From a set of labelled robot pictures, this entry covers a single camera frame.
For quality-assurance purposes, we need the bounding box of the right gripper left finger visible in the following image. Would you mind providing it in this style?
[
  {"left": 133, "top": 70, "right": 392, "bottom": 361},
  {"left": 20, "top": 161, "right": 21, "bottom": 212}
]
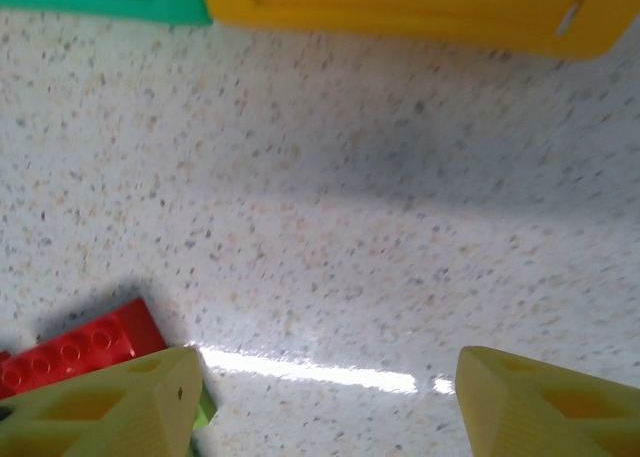
[{"left": 0, "top": 346, "right": 205, "bottom": 457}]

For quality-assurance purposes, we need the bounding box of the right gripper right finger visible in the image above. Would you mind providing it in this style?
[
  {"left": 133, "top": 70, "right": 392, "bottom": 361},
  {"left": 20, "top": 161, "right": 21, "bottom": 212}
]
[{"left": 457, "top": 345, "right": 640, "bottom": 457}]

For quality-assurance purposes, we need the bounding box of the green lego brick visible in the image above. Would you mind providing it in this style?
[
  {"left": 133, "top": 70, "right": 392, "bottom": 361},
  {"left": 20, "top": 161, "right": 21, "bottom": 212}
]
[{"left": 188, "top": 386, "right": 219, "bottom": 457}]

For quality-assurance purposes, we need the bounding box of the long red lego brick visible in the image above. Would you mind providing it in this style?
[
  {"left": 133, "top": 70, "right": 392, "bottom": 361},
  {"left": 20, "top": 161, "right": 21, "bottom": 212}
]
[{"left": 0, "top": 296, "right": 169, "bottom": 402}]

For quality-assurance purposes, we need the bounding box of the yellow plastic bin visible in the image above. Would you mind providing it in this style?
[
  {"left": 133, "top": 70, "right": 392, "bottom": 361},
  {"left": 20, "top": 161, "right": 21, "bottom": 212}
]
[{"left": 198, "top": 0, "right": 640, "bottom": 61}]

